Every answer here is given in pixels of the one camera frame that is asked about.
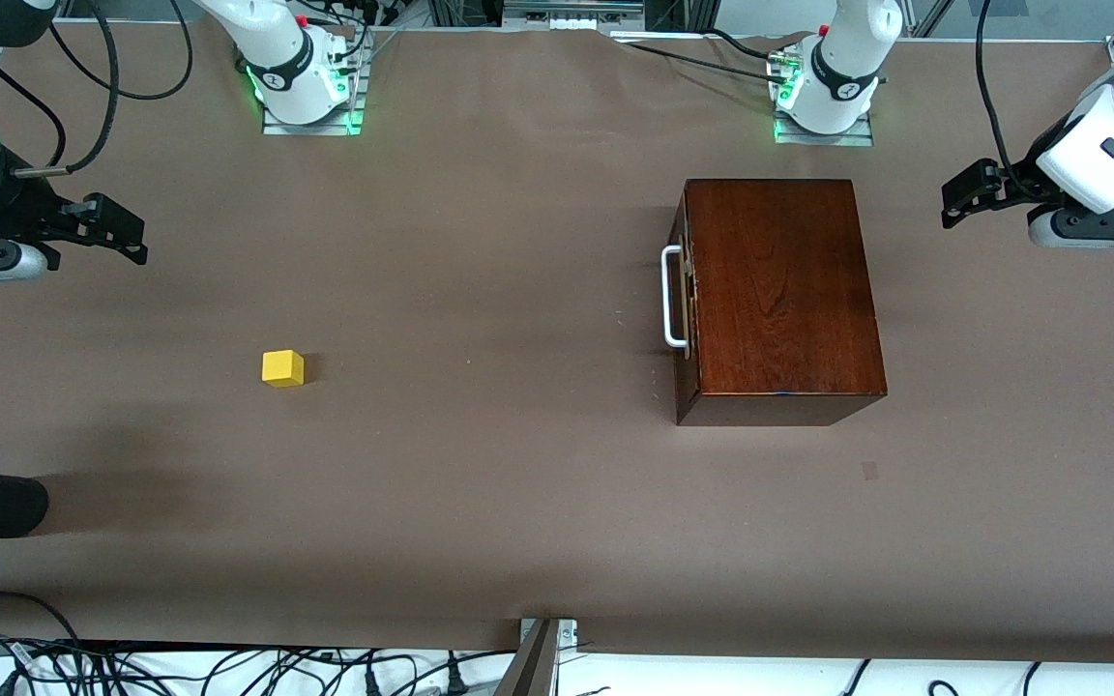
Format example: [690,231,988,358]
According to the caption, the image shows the small metal edge bracket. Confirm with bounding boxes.
[520,619,579,647]

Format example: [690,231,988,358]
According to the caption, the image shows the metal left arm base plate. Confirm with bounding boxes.
[775,111,875,148]

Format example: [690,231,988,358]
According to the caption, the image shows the dark wooden drawer cabinet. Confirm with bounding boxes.
[675,178,889,427]

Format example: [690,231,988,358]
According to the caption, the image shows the wooden drawer with white handle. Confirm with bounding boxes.
[662,193,701,388]

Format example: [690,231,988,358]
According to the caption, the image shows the thick black cable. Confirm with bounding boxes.
[0,592,82,647]

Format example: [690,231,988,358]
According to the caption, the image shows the yellow cube block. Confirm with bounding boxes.
[261,350,306,389]

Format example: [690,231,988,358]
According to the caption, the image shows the black base cable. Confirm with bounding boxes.
[612,39,778,80]
[702,27,776,61]

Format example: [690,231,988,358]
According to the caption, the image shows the black frame post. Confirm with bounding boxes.
[644,0,718,32]

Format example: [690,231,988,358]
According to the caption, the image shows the black cable with metal plug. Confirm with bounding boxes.
[14,0,123,178]

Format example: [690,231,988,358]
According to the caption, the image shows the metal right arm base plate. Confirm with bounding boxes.
[262,39,369,136]

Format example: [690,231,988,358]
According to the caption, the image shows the grey metal bar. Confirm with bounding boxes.
[492,619,561,696]

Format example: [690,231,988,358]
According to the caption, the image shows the brown table cover sheet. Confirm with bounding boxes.
[0,19,1114,668]

